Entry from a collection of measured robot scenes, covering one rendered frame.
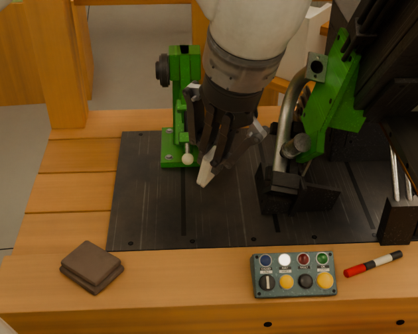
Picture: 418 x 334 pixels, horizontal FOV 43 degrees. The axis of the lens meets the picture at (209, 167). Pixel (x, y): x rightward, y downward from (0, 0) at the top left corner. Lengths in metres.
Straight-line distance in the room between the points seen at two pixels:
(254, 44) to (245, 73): 0.05
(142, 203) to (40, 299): 0.30
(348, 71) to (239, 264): 0.42
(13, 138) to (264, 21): 2.65
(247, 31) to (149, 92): 2.81
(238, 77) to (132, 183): 0.68
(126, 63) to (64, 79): 2.31
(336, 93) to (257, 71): 0.43
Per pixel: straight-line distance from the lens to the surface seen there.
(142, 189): 1.21
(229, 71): 0.59
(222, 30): 0.56
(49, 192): 1.28
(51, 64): 1.39
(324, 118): 1.03
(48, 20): 1.34
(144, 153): 1.32
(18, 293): 1.06
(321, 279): 1.00
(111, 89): 3.41
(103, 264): 1.03
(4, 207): 2.66
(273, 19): 0.53
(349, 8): 1.24
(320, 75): 1.06
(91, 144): 1.41
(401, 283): 1.08
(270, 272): 0.99
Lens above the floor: 1.69
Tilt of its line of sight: 39 degrees down
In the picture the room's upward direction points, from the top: straight up
